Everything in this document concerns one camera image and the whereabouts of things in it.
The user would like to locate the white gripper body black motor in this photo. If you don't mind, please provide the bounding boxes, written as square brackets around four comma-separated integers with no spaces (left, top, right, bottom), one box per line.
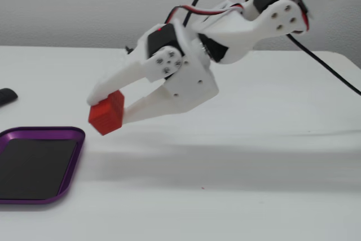
[131,19,220,113]

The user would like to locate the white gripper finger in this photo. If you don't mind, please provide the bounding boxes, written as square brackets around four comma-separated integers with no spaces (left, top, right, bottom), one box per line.
[121,84,182,125]
[87,47,186,105]

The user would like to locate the red perforated cube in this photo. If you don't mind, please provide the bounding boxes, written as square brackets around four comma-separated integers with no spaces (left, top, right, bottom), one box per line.
[88,90,125,137]

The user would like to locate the black oblong object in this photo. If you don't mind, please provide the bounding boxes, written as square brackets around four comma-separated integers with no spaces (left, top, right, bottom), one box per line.
[0,88,19,108]

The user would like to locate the purple tray with black bottom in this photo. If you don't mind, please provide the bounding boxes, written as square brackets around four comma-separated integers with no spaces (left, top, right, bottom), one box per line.
[0,126,86,205]

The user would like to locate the red white black wire bundle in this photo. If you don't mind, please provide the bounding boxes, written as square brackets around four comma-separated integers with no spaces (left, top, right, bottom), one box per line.
[164,3,246,32]

